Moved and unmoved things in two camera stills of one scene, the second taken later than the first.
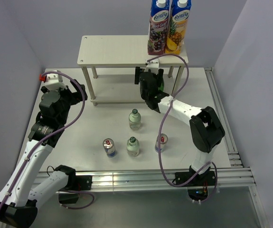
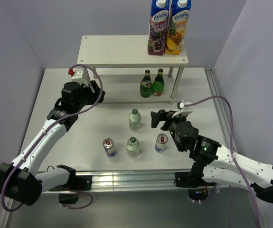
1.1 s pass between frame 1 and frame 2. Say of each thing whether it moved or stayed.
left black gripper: moved
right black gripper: moved
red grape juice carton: stayed
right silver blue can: stayed
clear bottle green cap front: stayed
